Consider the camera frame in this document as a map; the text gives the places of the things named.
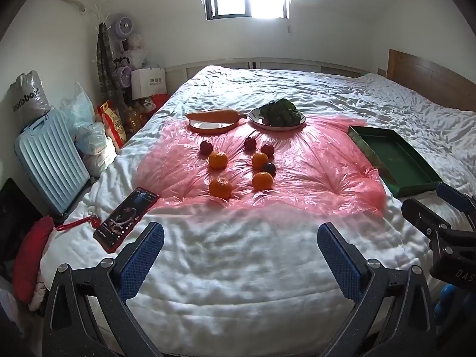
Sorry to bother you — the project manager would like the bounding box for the red-cased smartphone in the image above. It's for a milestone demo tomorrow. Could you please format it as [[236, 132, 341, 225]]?
[[93, 187, 159, 254]]

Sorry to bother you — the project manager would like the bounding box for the green tray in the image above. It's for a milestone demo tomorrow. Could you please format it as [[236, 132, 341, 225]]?
[[347, 125, 443, 198]]

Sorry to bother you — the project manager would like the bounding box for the cooking oil bottle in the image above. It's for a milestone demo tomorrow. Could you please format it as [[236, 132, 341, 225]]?
[[126, 106, 149, 131]]

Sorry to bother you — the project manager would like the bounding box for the red phone strap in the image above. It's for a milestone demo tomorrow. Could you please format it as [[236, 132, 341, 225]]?
[[56, 214, 103, 232]]

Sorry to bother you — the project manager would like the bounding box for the bumpy mandarin orange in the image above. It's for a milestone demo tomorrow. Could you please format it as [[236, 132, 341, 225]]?
[[208, 151, 228, 170], [209, 176, 233, 199]]

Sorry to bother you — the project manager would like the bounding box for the clear plastic bag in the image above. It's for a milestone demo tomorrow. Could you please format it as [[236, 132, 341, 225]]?
[[59, 82, 95, 131]]

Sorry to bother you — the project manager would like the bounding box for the crumpled white plastic bag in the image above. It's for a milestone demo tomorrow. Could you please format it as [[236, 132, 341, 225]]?
[[128, 33, 150, 68]]

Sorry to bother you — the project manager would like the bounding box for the pink plastic sheet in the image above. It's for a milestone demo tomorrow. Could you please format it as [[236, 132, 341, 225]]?
[[136, 113, 387, 218]]

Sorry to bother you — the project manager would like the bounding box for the white bed quilt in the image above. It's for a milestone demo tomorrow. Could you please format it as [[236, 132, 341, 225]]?
[[39, 65, 476, 346]]

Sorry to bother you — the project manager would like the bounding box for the red and white plush toy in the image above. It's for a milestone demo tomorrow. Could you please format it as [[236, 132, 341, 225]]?
[[143, 94, 169, 113]]

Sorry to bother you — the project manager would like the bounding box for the black bag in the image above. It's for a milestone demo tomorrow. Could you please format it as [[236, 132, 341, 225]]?
[[0, 178, 41, 268]]

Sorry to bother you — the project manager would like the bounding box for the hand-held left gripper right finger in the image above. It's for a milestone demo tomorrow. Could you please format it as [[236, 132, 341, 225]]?
[[317, 222, 436, 357]]

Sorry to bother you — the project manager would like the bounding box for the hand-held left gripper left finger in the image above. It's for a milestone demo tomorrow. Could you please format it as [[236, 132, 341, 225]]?
[[43, 222, 165, 357]]

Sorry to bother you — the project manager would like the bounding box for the carrot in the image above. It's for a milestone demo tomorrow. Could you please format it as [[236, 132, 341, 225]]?
[[185, 109, 248, 123]]

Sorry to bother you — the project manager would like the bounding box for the wooden headboard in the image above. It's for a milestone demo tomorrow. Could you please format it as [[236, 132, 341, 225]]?
[[387, 49, 476, 113]]

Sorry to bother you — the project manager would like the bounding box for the purple fan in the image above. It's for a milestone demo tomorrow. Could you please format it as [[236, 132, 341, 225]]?
[[110, 13, 134, 40], [115, 66, 133, 89]]

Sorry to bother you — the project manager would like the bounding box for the red cushion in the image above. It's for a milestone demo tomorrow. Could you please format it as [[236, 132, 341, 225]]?
[[13, 216, 56, 303]]

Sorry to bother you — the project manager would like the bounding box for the grey printed bag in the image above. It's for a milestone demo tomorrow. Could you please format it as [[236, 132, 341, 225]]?
[[10, 70, 51, 127]]

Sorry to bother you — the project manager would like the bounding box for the orange-rimmed white plate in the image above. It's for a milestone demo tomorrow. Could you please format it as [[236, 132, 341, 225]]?
[[187, 117, 240, 135]]

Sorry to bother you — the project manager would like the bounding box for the white paper box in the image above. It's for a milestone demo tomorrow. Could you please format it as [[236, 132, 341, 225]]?
[[132, 68, 167, 100]]

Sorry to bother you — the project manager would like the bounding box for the green leafy vegetable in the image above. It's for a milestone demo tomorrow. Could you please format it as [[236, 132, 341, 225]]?
[[259, 98, 301, 127]]

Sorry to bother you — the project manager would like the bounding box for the orange rice bag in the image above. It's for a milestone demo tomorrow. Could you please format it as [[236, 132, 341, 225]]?
[[97, 100, 127, 149]]

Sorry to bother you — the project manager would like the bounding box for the light blue suitcase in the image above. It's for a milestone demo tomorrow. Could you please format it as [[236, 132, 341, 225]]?
[[14, 109, 92, 218]]

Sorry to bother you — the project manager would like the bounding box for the plaid scarf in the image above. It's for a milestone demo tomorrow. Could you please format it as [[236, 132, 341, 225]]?
[[96, 22, 121, 101]]

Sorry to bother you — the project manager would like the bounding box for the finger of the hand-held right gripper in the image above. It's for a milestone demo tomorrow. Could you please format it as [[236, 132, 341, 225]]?
[[401, 197, 453, 248], [436, 182, 476, 229]]

